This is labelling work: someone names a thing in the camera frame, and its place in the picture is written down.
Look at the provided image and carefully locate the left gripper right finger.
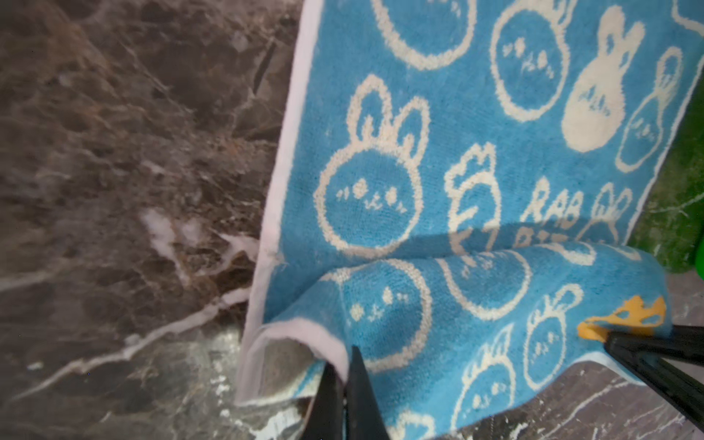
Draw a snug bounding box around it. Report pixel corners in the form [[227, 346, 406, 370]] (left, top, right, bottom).
[[346, 346, 390, 440]]

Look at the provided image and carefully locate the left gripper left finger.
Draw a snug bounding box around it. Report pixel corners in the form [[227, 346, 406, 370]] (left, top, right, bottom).
[[300, 363, 345, 440]]

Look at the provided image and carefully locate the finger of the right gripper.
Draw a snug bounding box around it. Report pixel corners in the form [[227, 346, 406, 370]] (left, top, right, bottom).
[[605, 326, 703, 430]]

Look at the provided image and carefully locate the green plastic basket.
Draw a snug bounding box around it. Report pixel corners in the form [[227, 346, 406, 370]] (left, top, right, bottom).
[[695, 238, 704, 279]]

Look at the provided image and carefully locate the blue bunny print towel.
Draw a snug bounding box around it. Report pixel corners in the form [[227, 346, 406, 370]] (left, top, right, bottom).
[[236, 1, 703, 439]]

